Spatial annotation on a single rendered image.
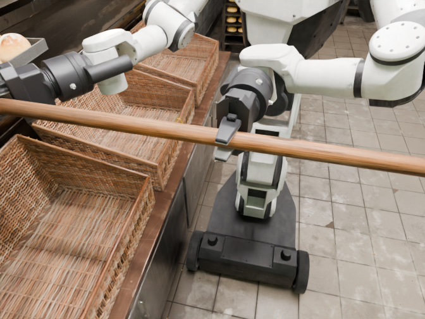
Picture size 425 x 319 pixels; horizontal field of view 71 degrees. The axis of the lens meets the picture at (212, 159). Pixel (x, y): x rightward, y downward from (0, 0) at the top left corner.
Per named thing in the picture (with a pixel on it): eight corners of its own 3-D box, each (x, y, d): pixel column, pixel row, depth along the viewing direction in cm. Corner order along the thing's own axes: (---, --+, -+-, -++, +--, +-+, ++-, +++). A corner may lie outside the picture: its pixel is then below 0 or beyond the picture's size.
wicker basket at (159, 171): (54, 176, 126) (25, 124, 107) (111, 104, 166) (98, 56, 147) (164, 193, 119) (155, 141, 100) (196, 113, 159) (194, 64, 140)
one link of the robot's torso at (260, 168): (241, 164, 136) (251, 68, 104) (281, 170, 133) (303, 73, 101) (236, 188, 125) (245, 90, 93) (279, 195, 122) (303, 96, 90)
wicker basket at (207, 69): (116, 99, 169) (104, 51, 150) (151, 56, 209) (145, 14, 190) (199, 109, 162) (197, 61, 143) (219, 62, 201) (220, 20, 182)
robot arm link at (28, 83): (18, 112, 65) (71, 92, 70) (35, 133, 60) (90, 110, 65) (-12, 57, 56) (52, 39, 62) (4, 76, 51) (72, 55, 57)
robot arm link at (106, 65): (55, 52, 64) (103, 37, 70) (75, 99, 70) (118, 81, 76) (73, 58, 56) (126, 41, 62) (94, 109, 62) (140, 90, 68)
